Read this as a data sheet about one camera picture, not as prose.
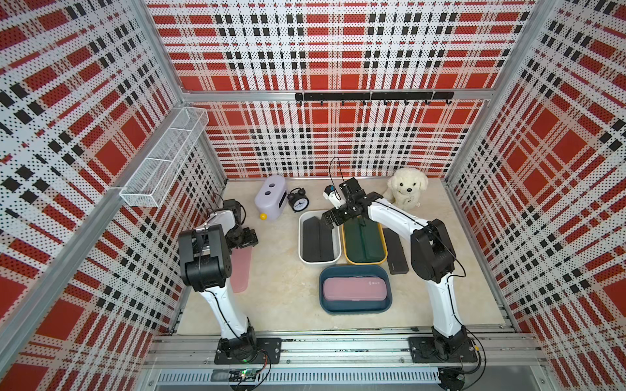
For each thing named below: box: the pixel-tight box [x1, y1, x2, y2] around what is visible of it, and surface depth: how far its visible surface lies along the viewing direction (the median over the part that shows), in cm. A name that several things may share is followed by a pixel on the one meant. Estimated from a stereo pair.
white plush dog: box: [387, 167, 429, 211], surface depth 98 cm
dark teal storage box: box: [318, 264, 393, 315], surface depth 85 cm
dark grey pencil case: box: [302, 216, 322, 262], surface depth 98 cm
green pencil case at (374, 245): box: [360, 215, 386, 262], surface depth 91 cm
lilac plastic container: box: [254, 174, 289, 222], surface depth 105 cm
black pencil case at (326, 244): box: [318, 218, 335, 261], surface depth 99 cm
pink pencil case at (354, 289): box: [322, 276, 388, 302], surface depth 86 cm
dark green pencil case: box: [344, 215, 375, 264], surface depth 92 cm
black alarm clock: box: [286, 187, 310, 213], surface depth 107 cm
